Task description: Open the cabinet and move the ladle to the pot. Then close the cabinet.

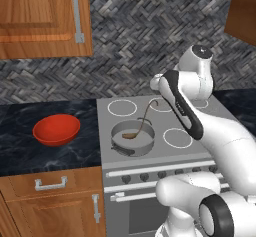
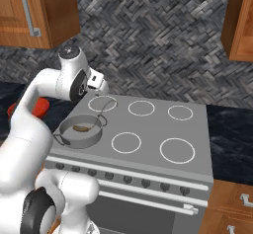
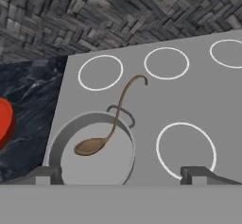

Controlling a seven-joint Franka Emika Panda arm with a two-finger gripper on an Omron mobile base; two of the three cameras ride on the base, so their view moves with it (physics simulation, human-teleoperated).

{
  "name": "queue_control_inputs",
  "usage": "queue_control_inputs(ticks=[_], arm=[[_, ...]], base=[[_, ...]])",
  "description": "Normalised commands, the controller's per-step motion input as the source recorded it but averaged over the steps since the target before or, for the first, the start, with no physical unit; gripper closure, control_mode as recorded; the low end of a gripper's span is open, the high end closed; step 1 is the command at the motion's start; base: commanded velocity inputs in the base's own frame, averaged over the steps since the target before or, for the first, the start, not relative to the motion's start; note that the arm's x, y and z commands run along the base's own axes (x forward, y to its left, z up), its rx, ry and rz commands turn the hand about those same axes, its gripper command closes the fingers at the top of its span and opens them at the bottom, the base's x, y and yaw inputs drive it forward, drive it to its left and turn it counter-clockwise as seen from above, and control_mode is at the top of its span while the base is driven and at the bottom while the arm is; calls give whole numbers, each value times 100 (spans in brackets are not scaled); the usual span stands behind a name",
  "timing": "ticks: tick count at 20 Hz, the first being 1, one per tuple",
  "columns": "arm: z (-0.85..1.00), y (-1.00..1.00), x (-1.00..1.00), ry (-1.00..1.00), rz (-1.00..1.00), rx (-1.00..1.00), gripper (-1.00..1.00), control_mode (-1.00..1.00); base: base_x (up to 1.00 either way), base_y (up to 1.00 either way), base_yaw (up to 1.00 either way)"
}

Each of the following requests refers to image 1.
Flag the wooden wall cabinet door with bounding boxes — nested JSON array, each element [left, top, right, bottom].
[[0, 0, 94, 61]]

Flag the grey drawer handle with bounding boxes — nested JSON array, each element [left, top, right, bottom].
[[34, 175, 69, 192]]

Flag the grey pot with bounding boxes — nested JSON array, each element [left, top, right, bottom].
[[110, 118, 156, 157]]

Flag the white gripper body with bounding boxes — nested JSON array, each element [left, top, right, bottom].
[[149, 74, 165, 92]]

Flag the grey stove with hob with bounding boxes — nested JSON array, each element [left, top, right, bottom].
[[96, 93, 235, 237]]

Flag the wooden wall cabinet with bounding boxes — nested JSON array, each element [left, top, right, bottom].
[[223, 0, 256, 47]]

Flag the wooden drawer front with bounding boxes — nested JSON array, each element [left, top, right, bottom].
[[0, 166, 104, 203]]

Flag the wooden base cabinet door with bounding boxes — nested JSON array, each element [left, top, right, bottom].
[[4, 189, 107, 237]]

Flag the grey base cabinet door handle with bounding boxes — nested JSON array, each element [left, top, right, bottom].
[[91, 193, 102, 225]]

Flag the grey wall cabinet door handle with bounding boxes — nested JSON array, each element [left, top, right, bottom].
[[68, 0, 86, 45]]

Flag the brown ladle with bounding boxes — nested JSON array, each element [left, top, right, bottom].
[[121, 99, 161, 140]]

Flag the white oven door handle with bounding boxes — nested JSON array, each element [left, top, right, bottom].
[[109, 182, 232, 203]]

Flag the red bowl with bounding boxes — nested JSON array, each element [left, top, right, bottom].
[[32, 113, 82, 148]]

